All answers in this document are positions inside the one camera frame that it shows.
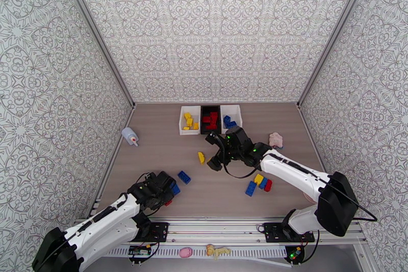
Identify white slotted cable duct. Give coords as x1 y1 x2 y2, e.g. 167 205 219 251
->
76 246 288 258

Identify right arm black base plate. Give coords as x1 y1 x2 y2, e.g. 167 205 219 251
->
264 222 315 244

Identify pink plush toy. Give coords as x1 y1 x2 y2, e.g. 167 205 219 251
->
269 132 285 149

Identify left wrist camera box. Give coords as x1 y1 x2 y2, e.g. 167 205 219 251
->
154 170 177 193

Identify black plastic bin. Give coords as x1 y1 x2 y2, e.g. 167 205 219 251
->
200 105 223 135

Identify aluminium table edge rail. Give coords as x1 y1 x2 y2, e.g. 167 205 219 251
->
92 105 137 208
298 105 332 175

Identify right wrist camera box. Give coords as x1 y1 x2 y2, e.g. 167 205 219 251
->
225 126 247 145

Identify black base cable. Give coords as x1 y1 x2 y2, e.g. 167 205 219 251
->
299 229 320 264

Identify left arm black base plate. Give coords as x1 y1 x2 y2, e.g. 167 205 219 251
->
118 222 169 243

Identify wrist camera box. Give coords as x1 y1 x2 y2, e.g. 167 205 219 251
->
225 126 247 145
154 170 177 193

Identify white plastic bin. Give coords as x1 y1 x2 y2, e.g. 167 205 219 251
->
179 105 201 136
220 104 243 135

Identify left black camera cable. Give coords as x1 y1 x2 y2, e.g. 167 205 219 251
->
136 171 153 186

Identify yellow toy figure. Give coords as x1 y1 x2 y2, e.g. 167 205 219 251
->
205 243 232 260

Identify aluminium mounting rail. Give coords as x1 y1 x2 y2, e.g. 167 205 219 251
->
68 216 367 247

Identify red black base wires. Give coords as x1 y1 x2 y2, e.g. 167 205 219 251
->
145 232 160 259

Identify aluminium corner post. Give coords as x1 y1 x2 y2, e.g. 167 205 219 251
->
55 0 136 109
297 0 374 109

